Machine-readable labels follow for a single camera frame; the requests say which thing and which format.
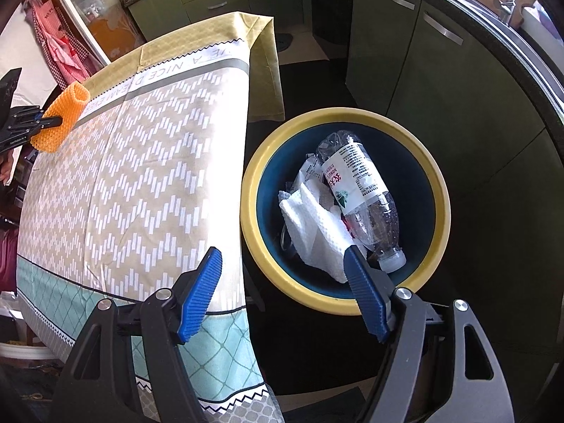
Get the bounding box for orange foam net sleeve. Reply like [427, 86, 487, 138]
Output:
[31, 81, 91, 153]

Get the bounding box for white paper towel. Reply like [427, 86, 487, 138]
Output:
[278, 179, 355, 284]

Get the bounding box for crushed clear plastic bottle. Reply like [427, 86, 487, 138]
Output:
[317, 130, 406, 273]

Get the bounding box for silver wrapper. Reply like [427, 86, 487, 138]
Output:
[296, 154, 324, 185]

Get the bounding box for green kitchen cabinets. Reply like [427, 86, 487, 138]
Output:
[125, 0, 557, 274]

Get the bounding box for red checkered hanging cloth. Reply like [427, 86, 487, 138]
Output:
[23, 0, 102, 90]

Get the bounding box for blue bin with yellow rim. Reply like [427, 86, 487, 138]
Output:
[241, 107, 451, 316]

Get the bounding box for patterned beige tablecloth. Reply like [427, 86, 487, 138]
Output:
[16, 12, 284, 422]

